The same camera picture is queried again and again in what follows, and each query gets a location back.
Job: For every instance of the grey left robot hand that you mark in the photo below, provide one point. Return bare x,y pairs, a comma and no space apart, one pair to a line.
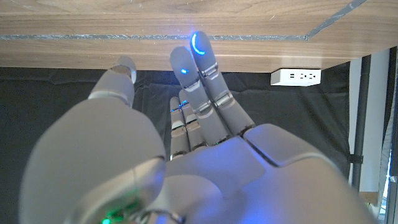
233,174

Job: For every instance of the black backdrop cloth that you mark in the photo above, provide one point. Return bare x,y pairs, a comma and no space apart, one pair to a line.
295,118

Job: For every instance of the white power strip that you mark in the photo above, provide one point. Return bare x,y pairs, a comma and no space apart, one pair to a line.
295,77

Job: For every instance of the black backdrop stand pole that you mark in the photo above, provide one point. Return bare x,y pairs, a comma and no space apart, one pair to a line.
359,124

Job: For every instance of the grey tape outline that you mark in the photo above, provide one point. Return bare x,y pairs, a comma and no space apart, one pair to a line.
93,36

